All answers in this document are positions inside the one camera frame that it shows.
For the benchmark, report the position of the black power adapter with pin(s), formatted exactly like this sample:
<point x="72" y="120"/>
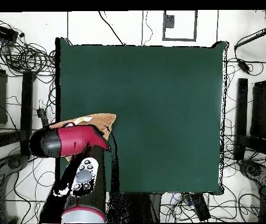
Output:
<point x="243" y="65"/>

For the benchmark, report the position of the grey stand foot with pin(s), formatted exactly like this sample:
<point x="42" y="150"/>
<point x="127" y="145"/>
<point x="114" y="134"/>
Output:
<point x="15" y="163"/>
<point x="254" y="171"/>

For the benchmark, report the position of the tan orange terry towel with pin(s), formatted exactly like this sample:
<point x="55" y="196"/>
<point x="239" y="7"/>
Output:
<point x="101" y="121"/>

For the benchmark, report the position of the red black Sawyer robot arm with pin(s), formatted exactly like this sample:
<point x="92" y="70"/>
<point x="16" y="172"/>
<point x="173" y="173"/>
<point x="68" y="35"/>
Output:
<point x="77" y="140"/>

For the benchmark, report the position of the black floor bar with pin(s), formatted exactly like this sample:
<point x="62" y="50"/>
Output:
<point x="26" y="105"/>
<point x="241" y="116"/>

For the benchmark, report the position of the dark green table cloth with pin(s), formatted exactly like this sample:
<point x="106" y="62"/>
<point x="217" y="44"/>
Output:
<point x="158" y="105"/>

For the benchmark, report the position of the black power strip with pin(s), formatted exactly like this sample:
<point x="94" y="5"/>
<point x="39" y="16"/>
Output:
<point x="200" y="206"/>
<point x="42" y="115"/>

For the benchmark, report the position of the black network switch box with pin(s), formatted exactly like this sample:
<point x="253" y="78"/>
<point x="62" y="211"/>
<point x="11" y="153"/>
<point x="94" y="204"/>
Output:
<point x="2" y="31"/>

